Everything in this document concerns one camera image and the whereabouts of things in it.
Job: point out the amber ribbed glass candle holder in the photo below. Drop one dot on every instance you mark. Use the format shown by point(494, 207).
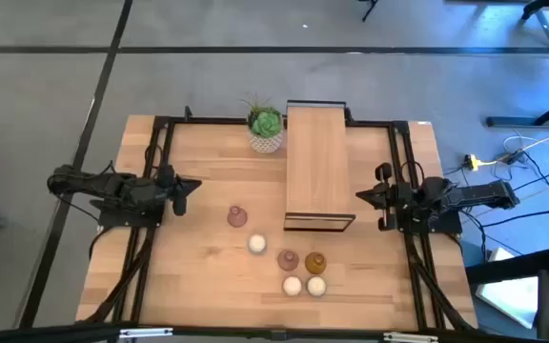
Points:
point(315, 263)

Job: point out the black desk foot bar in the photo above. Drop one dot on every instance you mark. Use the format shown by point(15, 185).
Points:
point(517, 122)

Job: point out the gold tin candle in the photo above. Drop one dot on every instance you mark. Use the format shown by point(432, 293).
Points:
point(292, 286)

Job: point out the white board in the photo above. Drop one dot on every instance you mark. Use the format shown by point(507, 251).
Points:
point(513, 300)

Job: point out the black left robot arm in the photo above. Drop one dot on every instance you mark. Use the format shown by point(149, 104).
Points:
point(112, 188)

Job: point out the yellow power plug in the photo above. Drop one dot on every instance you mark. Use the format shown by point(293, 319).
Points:
point(471, 162)

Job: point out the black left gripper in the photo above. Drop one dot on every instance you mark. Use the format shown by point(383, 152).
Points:
point(169, 188)

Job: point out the black desk edge bar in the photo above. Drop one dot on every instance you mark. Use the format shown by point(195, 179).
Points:
point(503, 271)

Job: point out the black rig crossbar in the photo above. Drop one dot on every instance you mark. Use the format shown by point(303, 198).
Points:
point(65, 333)

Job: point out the pink ribbed glass candle holder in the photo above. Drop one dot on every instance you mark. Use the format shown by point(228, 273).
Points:
point(288, 260)
point(237, 217)

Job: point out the person's leg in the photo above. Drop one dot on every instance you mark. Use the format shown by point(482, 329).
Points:
point(541, 7)

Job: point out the succulent in patterned white pot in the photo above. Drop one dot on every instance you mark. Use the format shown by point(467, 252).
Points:
point(266, 125)

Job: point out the black chair leg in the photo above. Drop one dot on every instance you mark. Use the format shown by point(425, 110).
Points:
point(370, 10)

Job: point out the blue patterned tin candle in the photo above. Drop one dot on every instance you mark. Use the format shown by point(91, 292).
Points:
point(257, 243)
point(316, 286)

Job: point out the wooden shelf with black frame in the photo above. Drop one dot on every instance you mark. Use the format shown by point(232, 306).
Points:
point(317, 190)

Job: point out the silver metal bracket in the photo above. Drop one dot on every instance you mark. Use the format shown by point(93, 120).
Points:
point(146, 332)
point(410, 337)

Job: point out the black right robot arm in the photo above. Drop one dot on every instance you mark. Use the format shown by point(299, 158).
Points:
point(474, 195)

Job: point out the small silver-edged camera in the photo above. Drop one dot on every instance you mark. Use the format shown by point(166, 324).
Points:
point(278, 335)

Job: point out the black aluminium table frame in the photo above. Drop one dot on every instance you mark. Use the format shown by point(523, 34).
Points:
point(208, 120)

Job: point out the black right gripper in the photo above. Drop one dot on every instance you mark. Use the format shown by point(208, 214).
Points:
point(398, 200)

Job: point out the black power adapter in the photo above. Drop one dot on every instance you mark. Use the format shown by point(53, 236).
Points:
point(516, 157)

